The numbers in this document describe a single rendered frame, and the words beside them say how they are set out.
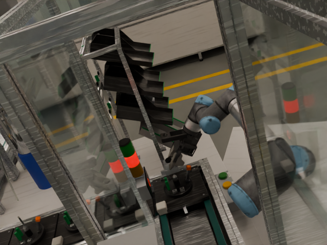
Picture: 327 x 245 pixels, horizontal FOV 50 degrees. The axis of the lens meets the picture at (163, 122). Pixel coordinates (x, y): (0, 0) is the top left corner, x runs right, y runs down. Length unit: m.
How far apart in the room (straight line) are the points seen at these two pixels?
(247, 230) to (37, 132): 1.15
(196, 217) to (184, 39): 4.11
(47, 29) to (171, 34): 4.98
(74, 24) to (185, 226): 1.24
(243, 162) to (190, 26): 3.73
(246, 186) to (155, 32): 4.48
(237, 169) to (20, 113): 1.43
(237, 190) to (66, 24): 0.79
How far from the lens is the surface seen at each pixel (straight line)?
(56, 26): 0.48
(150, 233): 0.35
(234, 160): 1.94
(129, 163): 1.33
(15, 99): 0.59
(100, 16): 0.47
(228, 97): 1.36
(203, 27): 5.44
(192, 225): 1.59
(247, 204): 1.11
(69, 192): 0.68
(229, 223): 1.50
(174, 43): 5.48
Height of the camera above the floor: 2.06
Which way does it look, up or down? 29 degrees down
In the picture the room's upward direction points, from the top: 20 degrees counter-clockwise
